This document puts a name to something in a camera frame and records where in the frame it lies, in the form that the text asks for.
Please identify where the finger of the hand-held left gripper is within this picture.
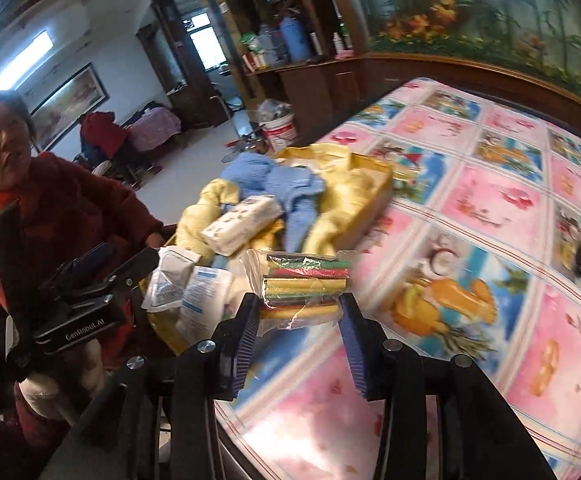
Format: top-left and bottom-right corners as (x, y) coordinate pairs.
(78, 247), (162, 307)
(45, 241), (117, 292)

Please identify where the crumpled plastic waste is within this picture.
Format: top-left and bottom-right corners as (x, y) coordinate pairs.
(255, 99), (294, 124)

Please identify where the framed wall painting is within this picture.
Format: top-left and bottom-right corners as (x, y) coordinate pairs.
(30, 62), (109, 154)

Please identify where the grey-blue water jug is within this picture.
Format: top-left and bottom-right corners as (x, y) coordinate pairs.
(259, 24), (288, 64)

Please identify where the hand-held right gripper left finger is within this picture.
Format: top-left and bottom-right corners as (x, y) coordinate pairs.
(38, 292), (262, 480)

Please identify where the blue fluffy towel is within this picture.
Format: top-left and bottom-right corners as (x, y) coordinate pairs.
(220, 152), (277, 202)

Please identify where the fluorescent ceiling light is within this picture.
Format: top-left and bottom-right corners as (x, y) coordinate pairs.
(0, 30), (54, 94)

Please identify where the red garment on chair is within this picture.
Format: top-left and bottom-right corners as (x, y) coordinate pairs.
(80, 111), (132, 161)

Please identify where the white plastic bucket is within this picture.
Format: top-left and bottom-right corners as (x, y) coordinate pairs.
(261, 112), (299, 154)

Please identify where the person's left hand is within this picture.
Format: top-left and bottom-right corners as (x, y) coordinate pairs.
(14, 342), (108, 424)

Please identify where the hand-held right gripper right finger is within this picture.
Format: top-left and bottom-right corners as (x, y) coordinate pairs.
(337, 292), (559, 480)

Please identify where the white patterned tissue pack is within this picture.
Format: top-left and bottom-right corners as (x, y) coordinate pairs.
(201, 194), (285, 257)

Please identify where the yellow fluffy towel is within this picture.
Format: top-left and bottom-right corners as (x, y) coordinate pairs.
(248, 217), (287, 252)
(301, 160), (386, 257)

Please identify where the large fish tank with plants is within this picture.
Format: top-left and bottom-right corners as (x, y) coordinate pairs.
(340, 0), (581, 106)

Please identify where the dark wooden cabinet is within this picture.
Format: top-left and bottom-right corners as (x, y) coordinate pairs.
(243, 0), (581, 127)

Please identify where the colourful printed tablecloth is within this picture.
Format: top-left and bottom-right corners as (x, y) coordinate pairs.
(215, 77), (581, 480)

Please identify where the yellow towel with paper label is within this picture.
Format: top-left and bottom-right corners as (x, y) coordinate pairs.
(175, 179), (244, 263)

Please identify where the blue towel with white tag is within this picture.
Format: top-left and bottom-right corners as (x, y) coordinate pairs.
(265, 165), (327, 254)

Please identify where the clear bag of colourful rolls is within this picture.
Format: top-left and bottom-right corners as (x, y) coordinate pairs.
(243, 249), (354, 334)

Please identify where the foam box with yellow tape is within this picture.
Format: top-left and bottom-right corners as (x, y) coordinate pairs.
(145, 142), (394, 332)

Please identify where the blue thermos flask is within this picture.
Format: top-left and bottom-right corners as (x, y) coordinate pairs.
(279, 16), (314, 63)

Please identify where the floral covered table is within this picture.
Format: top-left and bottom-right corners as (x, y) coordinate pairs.
(128, 107), (184, 149)

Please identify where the white pouch with blue print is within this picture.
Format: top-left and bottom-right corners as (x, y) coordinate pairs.
(175, 265), (235, 344)

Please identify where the dark wooden door frame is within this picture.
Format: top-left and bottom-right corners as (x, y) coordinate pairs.
(138, 0), (231, 129)

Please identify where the white plastic packet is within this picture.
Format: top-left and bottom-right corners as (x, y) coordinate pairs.
(141, 247), (202, 311)

